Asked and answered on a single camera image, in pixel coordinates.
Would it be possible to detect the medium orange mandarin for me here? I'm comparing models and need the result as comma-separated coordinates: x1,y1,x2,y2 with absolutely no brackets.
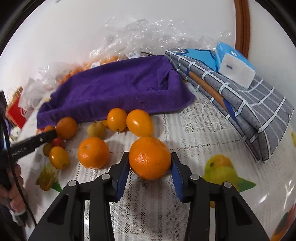
77,137,110,169

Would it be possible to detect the large orange mandarin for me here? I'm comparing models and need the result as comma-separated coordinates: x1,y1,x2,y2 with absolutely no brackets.
128,137,171,180

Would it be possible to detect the small orange kumquat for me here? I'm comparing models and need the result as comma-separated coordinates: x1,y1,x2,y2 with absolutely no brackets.
49,146,70,170

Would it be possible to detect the yellow green small fruit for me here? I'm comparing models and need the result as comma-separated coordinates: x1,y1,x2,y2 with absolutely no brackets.
87,121,106,139

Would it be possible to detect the oval orange kumquat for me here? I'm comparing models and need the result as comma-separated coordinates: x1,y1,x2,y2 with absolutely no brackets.
126,109,154,137

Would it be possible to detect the round orange kumquat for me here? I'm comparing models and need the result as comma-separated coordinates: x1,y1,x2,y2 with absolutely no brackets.
107,108,127,133

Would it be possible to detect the person's left hand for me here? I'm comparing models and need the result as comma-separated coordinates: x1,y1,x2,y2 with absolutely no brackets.
0,164,26,213

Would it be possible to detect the small yellowish fruit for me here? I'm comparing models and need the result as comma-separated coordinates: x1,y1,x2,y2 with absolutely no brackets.
43,143,53,157

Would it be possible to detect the red paper gift bag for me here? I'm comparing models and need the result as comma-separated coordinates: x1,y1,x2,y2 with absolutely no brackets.
6,86,27,129

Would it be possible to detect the small red fruit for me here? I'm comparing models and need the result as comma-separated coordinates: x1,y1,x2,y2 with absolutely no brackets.
51,138,65,149

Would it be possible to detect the white translucent plastic bag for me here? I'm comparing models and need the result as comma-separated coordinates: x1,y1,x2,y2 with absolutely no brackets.
18,69,58,111

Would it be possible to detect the purple towel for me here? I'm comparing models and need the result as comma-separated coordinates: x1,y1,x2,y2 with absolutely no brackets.
37,55,195,128

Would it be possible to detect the grey checked folded cushion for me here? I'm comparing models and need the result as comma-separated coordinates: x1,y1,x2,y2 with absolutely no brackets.
165,49,294,162

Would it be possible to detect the blue white tissue pack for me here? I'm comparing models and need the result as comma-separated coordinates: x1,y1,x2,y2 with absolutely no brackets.
215,42,256,89

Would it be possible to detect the clear plastic bag of oranges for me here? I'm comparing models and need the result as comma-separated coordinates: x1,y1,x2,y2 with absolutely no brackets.
57,17,235,85

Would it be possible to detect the black cable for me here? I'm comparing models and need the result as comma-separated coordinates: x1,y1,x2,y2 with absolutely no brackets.
0,113,38,227

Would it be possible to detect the brown wooden door frame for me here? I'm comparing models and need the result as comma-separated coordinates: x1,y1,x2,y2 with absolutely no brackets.
234,0,250,59

